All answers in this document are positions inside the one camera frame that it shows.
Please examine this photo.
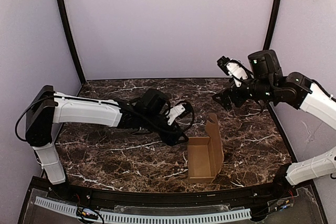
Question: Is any black left frame post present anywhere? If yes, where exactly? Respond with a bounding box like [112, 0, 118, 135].
[57, 0, 86, 85]

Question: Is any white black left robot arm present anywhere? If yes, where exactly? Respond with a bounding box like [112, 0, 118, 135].
[17, 85, 195, 185]

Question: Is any brown cardboard box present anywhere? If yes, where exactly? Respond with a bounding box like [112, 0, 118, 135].
[187, 113, 224, 184]

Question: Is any black front rail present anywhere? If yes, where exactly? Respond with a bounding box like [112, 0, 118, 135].
[25, 177, 318, 217]

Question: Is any black frame post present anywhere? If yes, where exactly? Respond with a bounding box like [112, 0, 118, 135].
[57, 0, 86, 85]
[263, 0, 281, 50]

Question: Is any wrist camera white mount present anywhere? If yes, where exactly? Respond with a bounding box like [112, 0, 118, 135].
[217, 56, 250, 88]
[166, 101, 193, 125]

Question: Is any left black cable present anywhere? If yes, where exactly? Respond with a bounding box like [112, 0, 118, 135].
[167, 100, 196, 133]

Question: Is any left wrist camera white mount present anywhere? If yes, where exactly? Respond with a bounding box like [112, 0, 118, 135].
[166, 101, 193, 125]

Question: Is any clear acrylic plate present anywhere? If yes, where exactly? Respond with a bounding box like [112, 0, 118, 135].
[19, 188, 323, 223]

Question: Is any black right frame post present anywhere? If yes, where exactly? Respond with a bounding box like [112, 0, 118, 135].
[263, 0, 281, 50]

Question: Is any white slotted cable duct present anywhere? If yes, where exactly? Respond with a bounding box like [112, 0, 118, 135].
[34, 196, 251, 223]

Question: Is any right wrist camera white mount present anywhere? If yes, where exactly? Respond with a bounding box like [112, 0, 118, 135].
[217, 56, 250, 88]

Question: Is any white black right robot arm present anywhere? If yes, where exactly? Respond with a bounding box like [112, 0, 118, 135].
[212, 49, 335, 187]

